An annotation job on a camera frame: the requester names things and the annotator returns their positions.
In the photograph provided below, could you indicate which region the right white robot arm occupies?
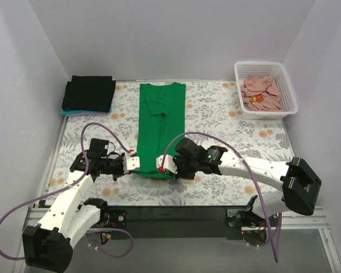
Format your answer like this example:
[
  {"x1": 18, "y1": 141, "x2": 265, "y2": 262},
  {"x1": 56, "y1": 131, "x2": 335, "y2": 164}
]
[{"x1": 163, "y1": 138, "x2": 322, "y2": 226}]

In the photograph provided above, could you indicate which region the pink t shirt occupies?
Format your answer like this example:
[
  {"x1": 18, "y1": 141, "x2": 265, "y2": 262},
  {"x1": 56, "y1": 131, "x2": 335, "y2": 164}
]
[{"x1": 240, "y1": 76, "x2": 284, "y2": 112}]

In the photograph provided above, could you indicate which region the white plastic basket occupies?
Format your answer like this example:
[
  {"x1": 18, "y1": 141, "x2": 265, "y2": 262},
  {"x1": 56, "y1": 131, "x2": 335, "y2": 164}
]
[{"x1": 234, "y1": 61, "x2": 298, "y2": 119}]

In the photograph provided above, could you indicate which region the aluminium frame rail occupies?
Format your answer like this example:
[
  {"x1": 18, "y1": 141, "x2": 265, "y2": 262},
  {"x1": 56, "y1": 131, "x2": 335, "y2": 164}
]
[{"x1": 14, "y1": 133, "x2": 341, "y2": 272}]

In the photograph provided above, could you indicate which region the folded black t shirt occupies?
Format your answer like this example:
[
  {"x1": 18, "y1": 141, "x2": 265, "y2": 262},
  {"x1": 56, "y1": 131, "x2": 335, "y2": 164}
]
[{"x1": 62, "y1": 75, "x2": 116, "y2": 112}]

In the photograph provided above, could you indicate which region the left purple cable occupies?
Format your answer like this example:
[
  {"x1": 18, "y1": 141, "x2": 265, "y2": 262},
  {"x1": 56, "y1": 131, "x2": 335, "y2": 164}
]
[{"x1": 0, "y1": 122, "x2": 134, "y2": 260}]

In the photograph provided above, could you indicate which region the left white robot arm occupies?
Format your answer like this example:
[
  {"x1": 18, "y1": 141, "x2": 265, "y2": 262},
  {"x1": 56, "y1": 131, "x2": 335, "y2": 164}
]
[{"x1": 22, "y1": 139, "x2": 127, "y2": 272}]

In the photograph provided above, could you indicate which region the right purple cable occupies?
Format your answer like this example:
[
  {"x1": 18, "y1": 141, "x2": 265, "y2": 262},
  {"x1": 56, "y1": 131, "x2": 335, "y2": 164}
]
[{"x1": 161, "y1": 131, "x2": 282, "y2": 263}]

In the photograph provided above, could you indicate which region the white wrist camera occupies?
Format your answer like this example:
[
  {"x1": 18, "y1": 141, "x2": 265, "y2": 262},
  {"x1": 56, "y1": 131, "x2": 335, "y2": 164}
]
[
  {"x1": 156, "y1": 154, "x2": 177, "y2": 174},
  {"x1": 123, "y1": 150, "x2": 140, "y2": 174}
]

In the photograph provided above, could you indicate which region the floral table mat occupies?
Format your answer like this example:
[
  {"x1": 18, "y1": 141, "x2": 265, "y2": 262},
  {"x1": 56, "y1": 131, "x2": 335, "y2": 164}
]
[{"x1": 47, "y1": 81, "x2": 294, "y2": 206}]

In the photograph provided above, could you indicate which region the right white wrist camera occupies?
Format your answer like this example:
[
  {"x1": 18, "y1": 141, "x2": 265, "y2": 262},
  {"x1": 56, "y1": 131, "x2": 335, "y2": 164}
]
[{"x1": 156, "y1": 154, "x2": 177, "y2": 174}]

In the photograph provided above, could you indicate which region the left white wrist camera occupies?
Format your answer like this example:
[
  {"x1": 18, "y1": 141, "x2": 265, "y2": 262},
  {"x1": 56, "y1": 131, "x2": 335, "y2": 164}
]
[{"x1": 123, "y1": 150, "x2": 140, "y2": 174}]

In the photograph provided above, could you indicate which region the green t shirt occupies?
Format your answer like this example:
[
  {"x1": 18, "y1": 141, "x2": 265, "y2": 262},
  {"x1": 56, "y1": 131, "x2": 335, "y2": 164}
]
[{"x1": 136, "y1": 82, "x2": 186, "y2": 179}]

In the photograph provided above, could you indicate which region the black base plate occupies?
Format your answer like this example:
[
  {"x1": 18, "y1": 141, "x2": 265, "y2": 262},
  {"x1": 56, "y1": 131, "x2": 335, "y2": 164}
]
[{"x1": 99, "y1": 205, "x2": 266, "y2": 240}]

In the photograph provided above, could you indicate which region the purple cable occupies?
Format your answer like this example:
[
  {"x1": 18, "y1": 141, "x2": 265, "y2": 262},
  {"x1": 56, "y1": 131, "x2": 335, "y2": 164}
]
[
  {"x1": 161, "y1": 131, "x2": 282, "y2": 263},
  {"x1": 0, "y1": 122, "x2": 134, "y2": 260}
]

